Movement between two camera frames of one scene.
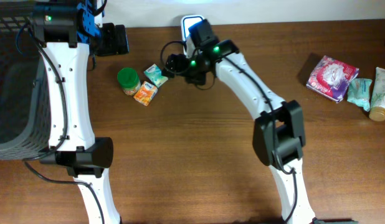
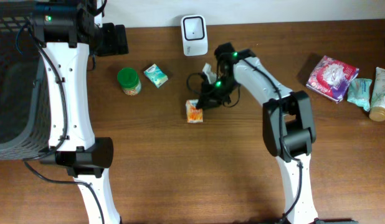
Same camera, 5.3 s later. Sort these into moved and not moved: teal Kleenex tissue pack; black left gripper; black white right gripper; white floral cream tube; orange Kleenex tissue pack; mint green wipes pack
Moved: black white right gripper; orange Kleenex tissue pack
Not moved: mint green wipes pack; teal Kleenex tissue pack; black left gripper; white floral cream tube
